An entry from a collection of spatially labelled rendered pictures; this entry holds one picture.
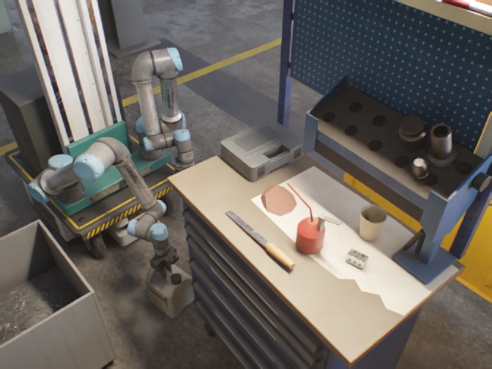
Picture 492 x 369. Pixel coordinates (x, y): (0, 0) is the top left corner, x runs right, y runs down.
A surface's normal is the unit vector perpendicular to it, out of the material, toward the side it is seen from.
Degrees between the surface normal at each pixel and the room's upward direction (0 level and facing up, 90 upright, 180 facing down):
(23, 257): 90
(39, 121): 90
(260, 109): 0
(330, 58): 90
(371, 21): 90
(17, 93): 0
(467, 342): 0
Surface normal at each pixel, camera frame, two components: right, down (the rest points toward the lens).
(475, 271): -0.75, 0.44
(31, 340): 0.65, 0.50
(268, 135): 0.00, -0.75
